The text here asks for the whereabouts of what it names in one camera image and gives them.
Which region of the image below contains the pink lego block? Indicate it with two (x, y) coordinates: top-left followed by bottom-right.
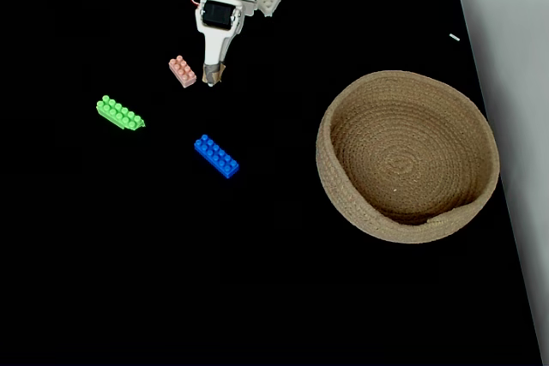
(167, 55), (198, 89)

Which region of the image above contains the blue lego block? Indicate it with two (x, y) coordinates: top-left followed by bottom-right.
(193, 134), (240, 180)

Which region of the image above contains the green lego block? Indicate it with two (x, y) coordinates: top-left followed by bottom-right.
(95, 94), (147, 132)

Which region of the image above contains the round woven rope basket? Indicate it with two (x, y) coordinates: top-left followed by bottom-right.
(315, 69), (501, 245)

